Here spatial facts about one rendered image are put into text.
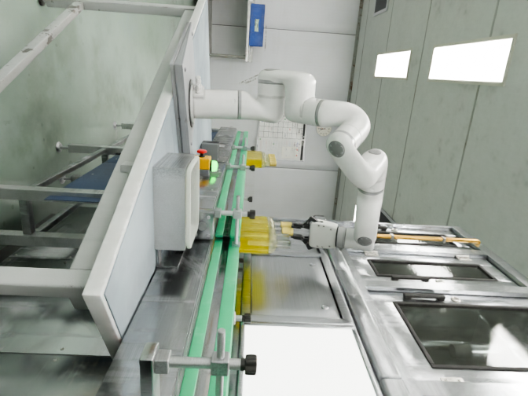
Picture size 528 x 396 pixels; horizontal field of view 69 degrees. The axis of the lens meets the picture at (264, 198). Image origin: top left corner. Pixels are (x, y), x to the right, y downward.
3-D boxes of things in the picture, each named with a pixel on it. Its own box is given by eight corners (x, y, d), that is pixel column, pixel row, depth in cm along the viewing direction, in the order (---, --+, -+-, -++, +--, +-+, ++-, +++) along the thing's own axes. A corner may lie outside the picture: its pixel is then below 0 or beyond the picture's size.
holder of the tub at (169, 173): (155, 268, 102) (185, 269, 102) (152, 166, 93) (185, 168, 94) (168, 240, 118) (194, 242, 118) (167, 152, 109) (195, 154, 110)
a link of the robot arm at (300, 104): (313, 128, 118) (317, 73, 112) (251, 118, 131) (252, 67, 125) (327, 124, 126) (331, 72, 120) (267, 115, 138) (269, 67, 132)
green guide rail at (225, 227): (214, 237, 124) (239, 238, 125) (214, 234, 124) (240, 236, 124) (236, 141, 291) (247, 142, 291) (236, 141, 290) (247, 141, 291)
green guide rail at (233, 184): (215, 215, 122) (240, 217, 122) (215, 213, 122) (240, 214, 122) (237, 132, 288) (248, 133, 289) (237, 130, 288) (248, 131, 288)
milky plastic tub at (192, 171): (155, 251, 100) (189, 252, 100) (154, 166, 93) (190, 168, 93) (170, 225, 116) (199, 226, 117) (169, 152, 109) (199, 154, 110)
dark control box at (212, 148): (199, 159, 181) (218, 161, 182) (199, 143, 179) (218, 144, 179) (202, 156, 189) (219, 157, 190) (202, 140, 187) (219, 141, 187)
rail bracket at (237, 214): (213, 246, 120) (253, 248, 121) (214, 195, 115) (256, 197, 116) (214, 242, 123) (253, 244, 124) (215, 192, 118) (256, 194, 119)
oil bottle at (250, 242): (214, 251, 132) (276, 254, 133) (214, 236, 130) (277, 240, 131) (215, 244, 138) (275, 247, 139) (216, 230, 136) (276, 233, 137)
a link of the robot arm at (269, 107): (237, 124, 127) (286, 125, 129) (238, 82, 122) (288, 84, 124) (237, 119, 136) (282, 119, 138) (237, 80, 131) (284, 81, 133)
